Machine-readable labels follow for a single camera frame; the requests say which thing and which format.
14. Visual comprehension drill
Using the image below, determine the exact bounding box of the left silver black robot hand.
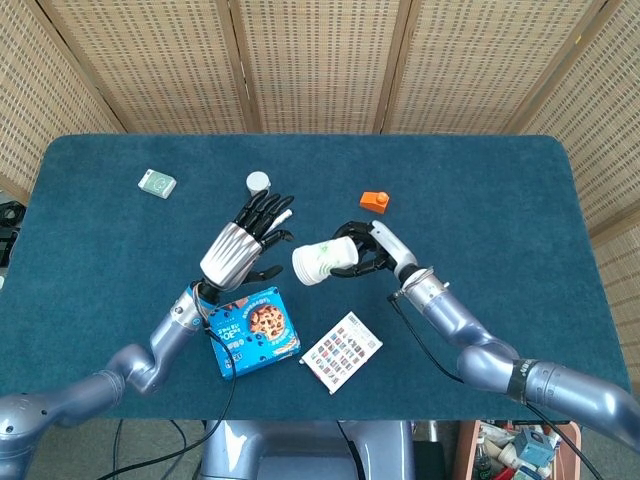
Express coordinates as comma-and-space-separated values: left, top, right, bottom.
199, 192, 296, 292

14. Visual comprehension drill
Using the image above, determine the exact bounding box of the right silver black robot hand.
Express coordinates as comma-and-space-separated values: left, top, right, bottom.
330, 219, 419, 280

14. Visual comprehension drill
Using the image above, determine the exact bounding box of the leaf print white paper cup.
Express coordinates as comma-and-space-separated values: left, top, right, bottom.
304, 237, 361, 284

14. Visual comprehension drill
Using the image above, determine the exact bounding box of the orange plastic toy block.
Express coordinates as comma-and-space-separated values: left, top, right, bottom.
358, 190, 391, 215

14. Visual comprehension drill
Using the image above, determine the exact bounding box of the blue cookie box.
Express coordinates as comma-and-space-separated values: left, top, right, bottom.
206, 285, 302, 384

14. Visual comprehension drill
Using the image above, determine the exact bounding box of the small white lidded jar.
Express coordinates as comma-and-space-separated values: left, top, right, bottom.
245, 171, 273, 197

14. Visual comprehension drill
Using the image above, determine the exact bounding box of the blue table cloth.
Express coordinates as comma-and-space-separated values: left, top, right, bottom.
0, 133, 632, 421

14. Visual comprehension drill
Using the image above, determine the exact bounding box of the white green tissue pack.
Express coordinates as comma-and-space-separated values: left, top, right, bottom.
137, 168, 179, 200

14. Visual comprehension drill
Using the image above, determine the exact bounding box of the white box with picture grid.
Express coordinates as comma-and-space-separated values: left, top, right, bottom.
299, 311, 384, 396

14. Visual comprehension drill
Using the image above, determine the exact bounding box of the wicker folding screen panel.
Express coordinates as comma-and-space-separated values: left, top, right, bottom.
519, 0, 640, 241
37, 0, 261, 135
227, 0, 414, 135
384, 0, 586, 135
592, 214, 640, 396
0, 0, 126, 201

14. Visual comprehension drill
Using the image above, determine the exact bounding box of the blue-grey robot torso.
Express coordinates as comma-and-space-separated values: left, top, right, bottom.
199, 419, 416, 480

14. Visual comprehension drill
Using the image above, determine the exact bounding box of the pink storage crate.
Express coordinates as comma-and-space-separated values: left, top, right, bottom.
457, 419, 584, 480

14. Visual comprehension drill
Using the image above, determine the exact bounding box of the black equipment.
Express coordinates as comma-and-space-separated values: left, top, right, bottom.
0, 198, 27, 267

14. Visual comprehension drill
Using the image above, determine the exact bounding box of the teal small carton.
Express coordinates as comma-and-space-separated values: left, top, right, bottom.
514, 428, 557, 464

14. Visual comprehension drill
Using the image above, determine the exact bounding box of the black cable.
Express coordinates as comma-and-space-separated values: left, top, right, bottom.
388, 293, 465, 385
523, 403, 599, 480
99, 319, 239, 480

